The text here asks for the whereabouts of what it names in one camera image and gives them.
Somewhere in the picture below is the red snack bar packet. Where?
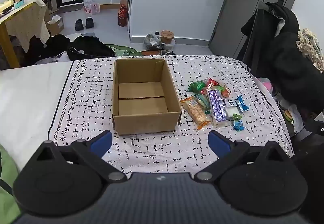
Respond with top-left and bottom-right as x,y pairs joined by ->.
205,78 -> 219,90

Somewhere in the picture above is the beige dotted tablecloth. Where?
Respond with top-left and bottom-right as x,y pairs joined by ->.
5,0 -> 50,53

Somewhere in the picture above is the pink grey plush toy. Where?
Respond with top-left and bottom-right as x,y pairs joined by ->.
257,78 -> 274,93

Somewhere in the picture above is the black bag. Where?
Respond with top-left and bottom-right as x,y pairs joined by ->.
67,36 -> 115,61

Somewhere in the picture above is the black chair with clothes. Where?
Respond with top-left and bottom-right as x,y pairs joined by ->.
237,2 -> 324,118

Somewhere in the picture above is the light green snack packet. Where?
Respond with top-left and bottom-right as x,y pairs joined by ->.
195,94 -> 210,115

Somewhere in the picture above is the brown round tub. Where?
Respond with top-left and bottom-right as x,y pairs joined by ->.
160,30 -> 175,44

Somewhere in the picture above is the red oil bottle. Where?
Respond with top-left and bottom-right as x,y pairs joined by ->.
118,4 -> 128,27

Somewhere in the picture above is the yellow toy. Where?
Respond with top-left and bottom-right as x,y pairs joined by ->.
0,0 -> 15,15

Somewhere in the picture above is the grey plastic bag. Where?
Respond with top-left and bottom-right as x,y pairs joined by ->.
144,34 -> 162,50

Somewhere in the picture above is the black clothing pile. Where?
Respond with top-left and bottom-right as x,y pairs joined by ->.
28,34 -> 71,62

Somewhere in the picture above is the beige knitted cloth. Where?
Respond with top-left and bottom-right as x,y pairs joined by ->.
296,29 -> 324,74

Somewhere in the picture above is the green cloth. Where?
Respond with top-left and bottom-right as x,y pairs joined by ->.
0,144 -> 22,217

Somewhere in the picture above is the brown cardboard box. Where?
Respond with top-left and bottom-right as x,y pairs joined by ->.
111,58 -> 183,136

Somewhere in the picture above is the purple snack packet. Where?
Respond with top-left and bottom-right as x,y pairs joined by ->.
207,88 -> 228,127

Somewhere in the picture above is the small blue candy packet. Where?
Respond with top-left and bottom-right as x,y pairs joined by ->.
231,117 -> 245,131
235,95 -> 250,113

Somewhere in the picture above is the white black snack packet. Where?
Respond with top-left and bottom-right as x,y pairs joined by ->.
223,97 -> 241,119

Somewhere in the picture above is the green dinosaur rug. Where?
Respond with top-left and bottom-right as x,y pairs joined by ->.
105,44 -> 140,57

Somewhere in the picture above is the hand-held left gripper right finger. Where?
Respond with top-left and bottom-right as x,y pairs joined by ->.
194,130 -> 298,181

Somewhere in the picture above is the open floor cardboard box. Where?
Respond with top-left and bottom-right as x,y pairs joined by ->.
44,10 -> 65,36

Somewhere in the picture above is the orange snack packet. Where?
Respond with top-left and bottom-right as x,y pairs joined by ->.
216,82 -> 230,99

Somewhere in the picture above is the grey door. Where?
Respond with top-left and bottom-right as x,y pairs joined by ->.
209,0 -> 308,59

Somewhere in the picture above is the clear cracker packet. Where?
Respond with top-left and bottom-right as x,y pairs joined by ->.
180,96 -> 212,130

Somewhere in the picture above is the white bed sheet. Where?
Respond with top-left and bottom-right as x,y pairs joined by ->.
0,61 -> 75,171

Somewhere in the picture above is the pink bottle pack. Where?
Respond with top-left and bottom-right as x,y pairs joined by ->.
84,0 -> 101,15

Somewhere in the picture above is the dark green snack packet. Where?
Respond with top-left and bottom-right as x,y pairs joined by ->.
187,80 -> 209,94

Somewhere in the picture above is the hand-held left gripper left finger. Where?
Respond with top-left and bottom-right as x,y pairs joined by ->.
23,130 -> 127,182

